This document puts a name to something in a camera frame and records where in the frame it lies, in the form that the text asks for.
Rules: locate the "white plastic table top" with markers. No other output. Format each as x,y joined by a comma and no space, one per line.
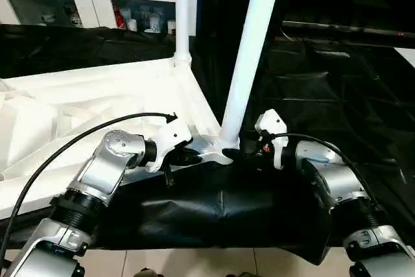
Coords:
97,102

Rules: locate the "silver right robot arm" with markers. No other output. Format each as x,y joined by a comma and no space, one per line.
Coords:
331,173

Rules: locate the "black mat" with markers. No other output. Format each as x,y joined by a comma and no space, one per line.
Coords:
337,108

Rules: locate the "long black bar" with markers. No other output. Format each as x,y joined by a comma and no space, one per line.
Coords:
350,28

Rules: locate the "white flat sheet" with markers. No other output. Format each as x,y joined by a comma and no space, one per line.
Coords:
407,56

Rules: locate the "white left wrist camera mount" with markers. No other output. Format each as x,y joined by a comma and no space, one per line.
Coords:
170,137

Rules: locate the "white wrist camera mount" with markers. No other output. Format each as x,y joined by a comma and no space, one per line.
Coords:
170,137
272,124

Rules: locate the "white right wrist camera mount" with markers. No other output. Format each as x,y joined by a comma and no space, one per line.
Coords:
272,124

